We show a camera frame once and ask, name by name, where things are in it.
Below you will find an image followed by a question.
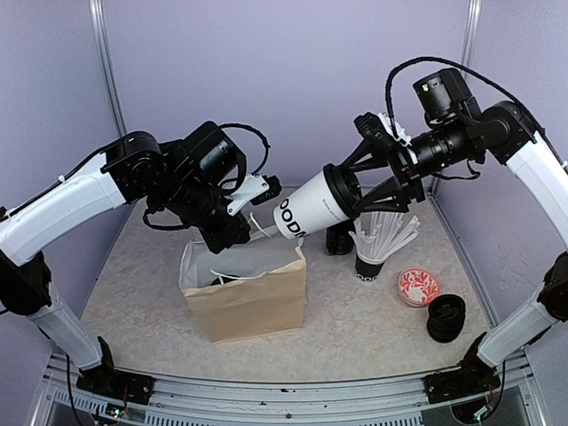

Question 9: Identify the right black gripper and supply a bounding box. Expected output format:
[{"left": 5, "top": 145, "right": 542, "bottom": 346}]
[{"left": 342, "top": 114, "right": 479, "bottom": 210}]

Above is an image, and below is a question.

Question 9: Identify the brown paper bag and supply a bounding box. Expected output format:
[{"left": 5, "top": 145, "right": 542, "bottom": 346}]
[{"left": 178, "top": 223, "right": 306, "bottom": 343}]

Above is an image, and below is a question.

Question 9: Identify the stack of black cup lids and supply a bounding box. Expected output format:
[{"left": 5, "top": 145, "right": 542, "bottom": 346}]
[{"left": 426, "top": 294, "right": 466, "bottom": 343}]

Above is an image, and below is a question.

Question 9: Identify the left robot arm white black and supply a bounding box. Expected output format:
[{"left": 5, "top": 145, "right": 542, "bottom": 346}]
[{"left": 1, "top": 121, "right": 280, "bottom": 395}]

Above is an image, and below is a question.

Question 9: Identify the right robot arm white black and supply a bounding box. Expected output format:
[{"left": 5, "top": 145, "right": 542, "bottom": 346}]
[{"left": 325, "top": 59, "right": 567, "bottom": 394}]

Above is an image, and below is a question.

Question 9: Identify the stack of black cup sleeves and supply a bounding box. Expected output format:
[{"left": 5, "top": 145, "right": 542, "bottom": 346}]
[{"left": 325, "top": 222, "right": 354, "bottom": 256}]

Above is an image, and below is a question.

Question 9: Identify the black cup holding straws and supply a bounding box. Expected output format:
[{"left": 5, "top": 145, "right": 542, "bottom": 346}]
[{"left": 354, "top": 253, "right": 384, "bottom": 282}]

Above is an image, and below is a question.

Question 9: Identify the red white patterned bowl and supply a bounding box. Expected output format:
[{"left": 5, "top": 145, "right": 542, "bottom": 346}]
[{"left": 398, "top": 268, "right": 441, "bottom": 308}]

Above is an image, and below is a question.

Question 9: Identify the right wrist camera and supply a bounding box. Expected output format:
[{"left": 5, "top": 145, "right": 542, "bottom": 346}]
[{"left": 354, "top": 112, "right": 412, "bottom": 151}]

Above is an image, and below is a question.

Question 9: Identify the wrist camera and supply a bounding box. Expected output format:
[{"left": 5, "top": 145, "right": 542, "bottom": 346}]
[
  {"left": 226, "top": 174, "right": 282, "bottom": 217},
  {"left": 354, "top": 112, "right": 412, "bottom": 151}
]

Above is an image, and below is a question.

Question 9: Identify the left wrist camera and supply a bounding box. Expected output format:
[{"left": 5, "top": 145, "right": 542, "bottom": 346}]
[{"left": 226, "top": 174, "right": 282, "bottom": 217}]

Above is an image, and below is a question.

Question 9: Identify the right aluminium corner post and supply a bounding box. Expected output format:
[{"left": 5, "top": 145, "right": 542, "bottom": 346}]
[{"left": 429, "top": 0, "right": 483, "bottom": 197}]

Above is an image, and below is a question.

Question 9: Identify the aluminium corner post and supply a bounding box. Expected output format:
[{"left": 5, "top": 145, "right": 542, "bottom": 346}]
[
  {"left": 429, "top": 0, "right": 483, "bottom": 197},
  {"left": 88, "top": 0, "right": 129, "bottom": 136}
]

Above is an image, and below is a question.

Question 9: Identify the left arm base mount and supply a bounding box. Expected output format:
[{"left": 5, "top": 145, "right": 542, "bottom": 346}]
[{"left": 76, "top": 336, "right": 155, "bottom": 406}]

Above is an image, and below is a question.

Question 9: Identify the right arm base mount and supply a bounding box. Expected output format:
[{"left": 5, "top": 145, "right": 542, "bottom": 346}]
[{"left": 422, "top": 332, "right": 501, "bottom": 404}]

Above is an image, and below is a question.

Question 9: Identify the aluminium front frame rail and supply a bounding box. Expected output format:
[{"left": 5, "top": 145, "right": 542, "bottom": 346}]
[{"left": 30, "top": 350, "right": 547, "bottom": 426}]

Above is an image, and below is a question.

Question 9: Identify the left aluminium corner post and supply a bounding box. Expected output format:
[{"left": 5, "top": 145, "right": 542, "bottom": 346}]
[{"left": 88, "top": 0, "right": 129, "bottom": 136}]

